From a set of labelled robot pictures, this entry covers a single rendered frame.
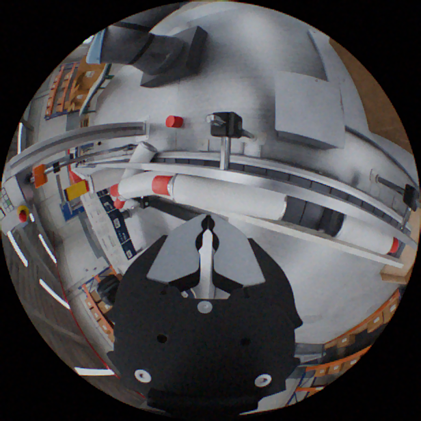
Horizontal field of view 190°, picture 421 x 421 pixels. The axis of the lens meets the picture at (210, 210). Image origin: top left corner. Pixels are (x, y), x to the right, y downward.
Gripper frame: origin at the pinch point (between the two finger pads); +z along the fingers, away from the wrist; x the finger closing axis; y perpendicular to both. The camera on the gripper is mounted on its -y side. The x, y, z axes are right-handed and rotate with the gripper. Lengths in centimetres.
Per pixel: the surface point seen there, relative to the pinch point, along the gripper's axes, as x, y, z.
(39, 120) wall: -762, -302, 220
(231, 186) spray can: 2.8, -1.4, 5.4
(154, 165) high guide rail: -9.2, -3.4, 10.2
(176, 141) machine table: -9.2, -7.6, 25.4
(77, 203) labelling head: -66, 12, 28
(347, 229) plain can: 18.8, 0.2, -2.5
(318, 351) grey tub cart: 135, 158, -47
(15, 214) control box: -54, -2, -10
